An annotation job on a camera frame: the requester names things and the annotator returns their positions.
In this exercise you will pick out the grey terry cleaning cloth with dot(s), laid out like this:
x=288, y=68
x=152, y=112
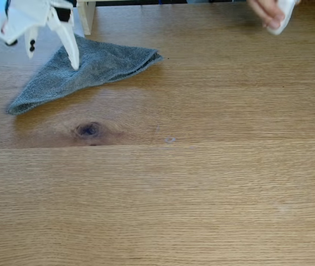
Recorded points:
x=104, y=63

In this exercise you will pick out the white plastic bottle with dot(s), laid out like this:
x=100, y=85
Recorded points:
x=286, y=14

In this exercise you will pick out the person's hand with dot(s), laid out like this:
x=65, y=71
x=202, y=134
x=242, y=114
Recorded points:
x=268, y=9

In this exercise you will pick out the light wooden stand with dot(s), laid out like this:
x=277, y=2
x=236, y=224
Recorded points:
x=88, y=19

